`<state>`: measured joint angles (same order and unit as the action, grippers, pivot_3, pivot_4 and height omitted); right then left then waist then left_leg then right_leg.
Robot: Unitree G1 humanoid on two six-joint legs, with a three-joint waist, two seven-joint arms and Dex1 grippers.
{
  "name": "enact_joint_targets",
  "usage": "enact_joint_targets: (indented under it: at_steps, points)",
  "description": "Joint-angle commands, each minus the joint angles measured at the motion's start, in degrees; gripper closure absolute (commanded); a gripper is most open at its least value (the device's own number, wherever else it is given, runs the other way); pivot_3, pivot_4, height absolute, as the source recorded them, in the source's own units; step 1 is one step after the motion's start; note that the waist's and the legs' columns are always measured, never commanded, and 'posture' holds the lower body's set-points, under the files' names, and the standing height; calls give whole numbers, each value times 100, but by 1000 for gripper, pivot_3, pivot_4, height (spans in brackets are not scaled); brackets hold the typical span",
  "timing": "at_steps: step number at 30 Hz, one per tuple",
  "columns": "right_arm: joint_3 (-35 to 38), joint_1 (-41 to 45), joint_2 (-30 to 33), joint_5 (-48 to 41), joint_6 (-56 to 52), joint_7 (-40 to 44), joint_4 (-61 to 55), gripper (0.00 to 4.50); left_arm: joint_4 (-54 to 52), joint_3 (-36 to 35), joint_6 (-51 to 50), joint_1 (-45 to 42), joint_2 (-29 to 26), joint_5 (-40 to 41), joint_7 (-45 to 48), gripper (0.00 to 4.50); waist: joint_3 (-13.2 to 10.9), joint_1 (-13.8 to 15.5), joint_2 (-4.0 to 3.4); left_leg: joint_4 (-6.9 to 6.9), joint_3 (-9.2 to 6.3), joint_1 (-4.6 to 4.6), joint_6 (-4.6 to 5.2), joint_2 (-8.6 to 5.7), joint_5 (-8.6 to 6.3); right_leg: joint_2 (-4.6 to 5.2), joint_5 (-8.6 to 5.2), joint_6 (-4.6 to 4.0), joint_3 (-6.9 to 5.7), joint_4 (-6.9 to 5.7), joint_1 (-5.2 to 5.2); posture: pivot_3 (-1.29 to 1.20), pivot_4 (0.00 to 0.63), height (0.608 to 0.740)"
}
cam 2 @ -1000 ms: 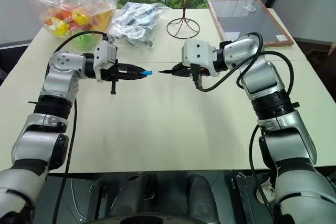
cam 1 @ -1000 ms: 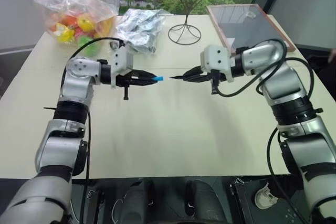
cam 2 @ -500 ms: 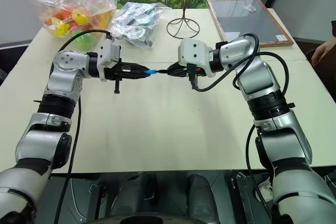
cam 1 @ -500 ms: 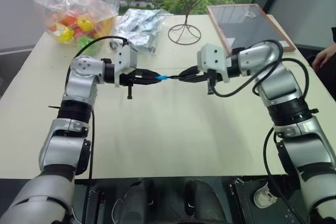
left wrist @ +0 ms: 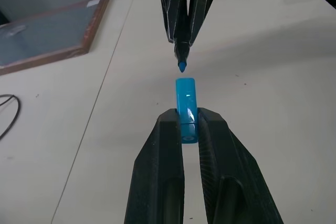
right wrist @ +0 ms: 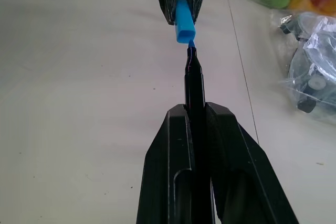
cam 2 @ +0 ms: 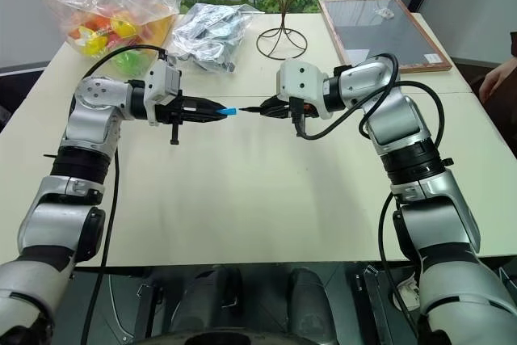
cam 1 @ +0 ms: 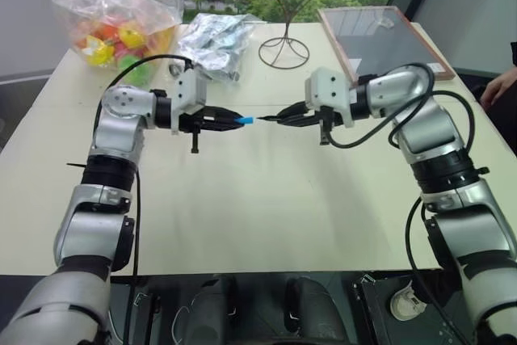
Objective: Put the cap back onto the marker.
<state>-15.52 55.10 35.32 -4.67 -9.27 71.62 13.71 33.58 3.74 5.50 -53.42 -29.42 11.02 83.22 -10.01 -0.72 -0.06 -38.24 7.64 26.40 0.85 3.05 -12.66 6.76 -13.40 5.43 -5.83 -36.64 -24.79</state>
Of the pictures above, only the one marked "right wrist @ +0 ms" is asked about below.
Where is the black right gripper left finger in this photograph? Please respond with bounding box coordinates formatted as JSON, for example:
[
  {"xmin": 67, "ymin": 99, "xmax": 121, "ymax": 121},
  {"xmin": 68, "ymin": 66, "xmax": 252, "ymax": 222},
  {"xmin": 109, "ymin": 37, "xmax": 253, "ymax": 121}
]
[{"xmin": 135, "ymin": 103, "xmax": 196, "ymax": 224}]

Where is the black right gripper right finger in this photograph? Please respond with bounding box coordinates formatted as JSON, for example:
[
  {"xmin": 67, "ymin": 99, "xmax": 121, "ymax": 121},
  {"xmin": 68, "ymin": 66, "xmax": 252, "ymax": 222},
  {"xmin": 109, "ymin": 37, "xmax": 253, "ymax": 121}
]
[{"xmin": 203, "ymin": 102, "xmax": 300, "ymax": 224}]

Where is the blue marker cap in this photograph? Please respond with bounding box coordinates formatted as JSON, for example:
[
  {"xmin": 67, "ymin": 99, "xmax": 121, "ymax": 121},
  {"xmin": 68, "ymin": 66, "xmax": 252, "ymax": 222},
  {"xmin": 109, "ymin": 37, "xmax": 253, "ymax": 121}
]
[{"xmin": 174, "ymin": 0, "xmax": 197, "ymax": 45}]

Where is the black marker with blue tip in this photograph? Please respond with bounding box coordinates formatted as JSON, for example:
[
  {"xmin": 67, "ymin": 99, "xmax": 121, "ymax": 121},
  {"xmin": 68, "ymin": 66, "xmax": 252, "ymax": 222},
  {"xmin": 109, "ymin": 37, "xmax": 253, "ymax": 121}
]
[{"xmin": 183, "ymin": 39, "xmax": 214, "ymax": 224}]

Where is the small black cylinder part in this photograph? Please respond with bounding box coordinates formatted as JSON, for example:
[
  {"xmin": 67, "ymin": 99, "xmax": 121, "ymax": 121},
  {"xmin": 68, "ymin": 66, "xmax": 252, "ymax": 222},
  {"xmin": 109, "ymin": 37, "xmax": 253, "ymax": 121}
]
[{"xmin": 297, "ymin": 99, "xmax": 318, "ymax": 114}]

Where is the grey round wheel part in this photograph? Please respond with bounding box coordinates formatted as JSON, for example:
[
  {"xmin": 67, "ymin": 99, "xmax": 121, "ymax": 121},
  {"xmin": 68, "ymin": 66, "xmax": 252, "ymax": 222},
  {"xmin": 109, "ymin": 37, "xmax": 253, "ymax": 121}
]
[{"xmin": 309, "ymin": 75, "xmax": 327, "ymax": 90}]

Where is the clear bag of black parts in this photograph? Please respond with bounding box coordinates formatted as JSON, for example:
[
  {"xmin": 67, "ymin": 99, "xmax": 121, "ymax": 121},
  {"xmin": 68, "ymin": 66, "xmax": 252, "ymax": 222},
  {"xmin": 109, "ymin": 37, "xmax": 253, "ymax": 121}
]
[{"xmin": 277, "ymin": 11, "xmax": 336, "ymax": 125}]

